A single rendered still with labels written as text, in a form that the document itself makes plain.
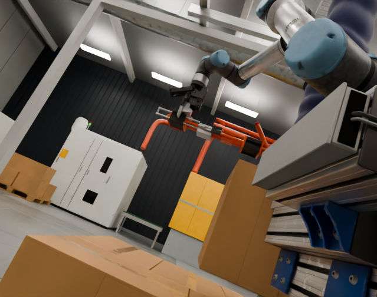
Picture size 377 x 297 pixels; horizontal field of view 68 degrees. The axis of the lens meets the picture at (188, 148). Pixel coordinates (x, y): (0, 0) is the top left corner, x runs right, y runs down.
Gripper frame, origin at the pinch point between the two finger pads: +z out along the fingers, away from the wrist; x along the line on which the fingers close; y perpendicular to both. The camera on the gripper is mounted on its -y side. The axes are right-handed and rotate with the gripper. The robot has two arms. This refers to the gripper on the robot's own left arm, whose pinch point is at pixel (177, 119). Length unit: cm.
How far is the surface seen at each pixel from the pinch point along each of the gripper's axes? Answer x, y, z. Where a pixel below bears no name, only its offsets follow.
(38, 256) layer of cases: -19, -20, 70
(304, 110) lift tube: -3, 51, -23
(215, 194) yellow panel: 718, 24, -96
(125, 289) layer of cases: -18, 12, 68
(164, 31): 418, -219, -364
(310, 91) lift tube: -4, 51, -33
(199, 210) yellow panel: 716, -5, -34
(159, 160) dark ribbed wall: 1018, -249, -196
